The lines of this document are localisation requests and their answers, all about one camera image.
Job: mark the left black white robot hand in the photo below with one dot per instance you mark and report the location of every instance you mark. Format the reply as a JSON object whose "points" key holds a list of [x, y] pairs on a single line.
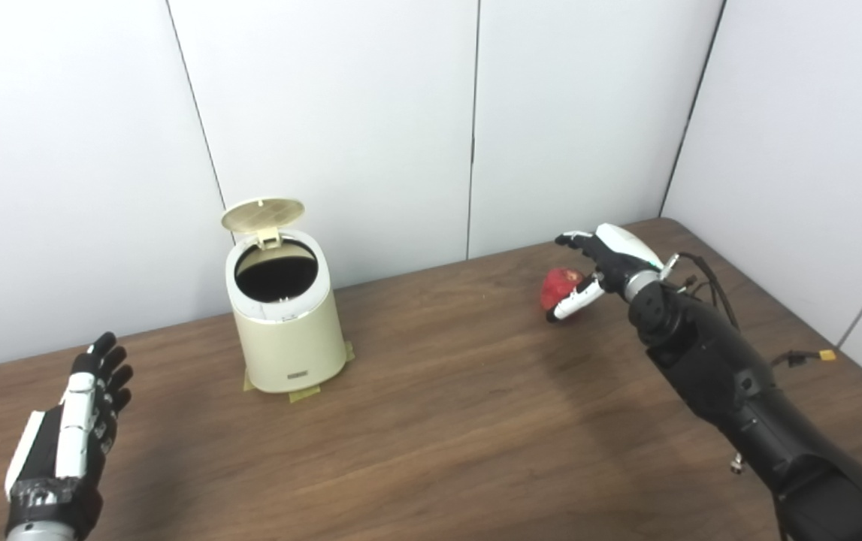
{"points": [[74, 428]]}

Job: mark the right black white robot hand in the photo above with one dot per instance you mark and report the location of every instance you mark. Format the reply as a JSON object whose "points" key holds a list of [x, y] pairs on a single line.
{"points": [[618, 255]]}

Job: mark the red apple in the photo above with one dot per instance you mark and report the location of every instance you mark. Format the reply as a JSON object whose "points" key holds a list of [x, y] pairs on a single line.
{"points": [[557, 285]]}

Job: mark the cream-colored bin with lid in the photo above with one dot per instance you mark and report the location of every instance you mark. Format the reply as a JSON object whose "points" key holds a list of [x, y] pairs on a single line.
{"points": [[288, 330]]}

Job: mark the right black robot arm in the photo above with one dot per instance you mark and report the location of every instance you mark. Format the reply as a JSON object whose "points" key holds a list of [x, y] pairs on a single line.
{"points": [[746, 391]]}

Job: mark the olive tape piece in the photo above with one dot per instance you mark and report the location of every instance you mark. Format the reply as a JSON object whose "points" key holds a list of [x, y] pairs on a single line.
{"points": [[304, 394], [349, 351], [248, 383]]}

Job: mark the small silver dangling plug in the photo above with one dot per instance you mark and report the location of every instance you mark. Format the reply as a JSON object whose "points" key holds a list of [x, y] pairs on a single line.
{"points": [[736, 464]]}

